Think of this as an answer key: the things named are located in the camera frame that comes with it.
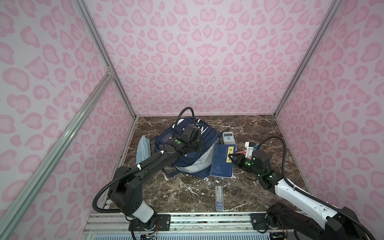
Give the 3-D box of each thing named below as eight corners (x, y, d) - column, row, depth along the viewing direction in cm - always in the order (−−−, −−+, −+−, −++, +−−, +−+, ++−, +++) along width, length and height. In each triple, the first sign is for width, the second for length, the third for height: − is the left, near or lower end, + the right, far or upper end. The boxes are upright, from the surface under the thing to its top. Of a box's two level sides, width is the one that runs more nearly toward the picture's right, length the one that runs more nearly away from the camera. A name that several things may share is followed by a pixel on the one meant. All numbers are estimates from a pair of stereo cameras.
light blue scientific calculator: (223, 144, 105) (224, 143, 103) (222, 133, 112) (222, 131, 110) (235, 144, 105) (235, 143, 103) (233, 133, 111) (233, 131, 110)
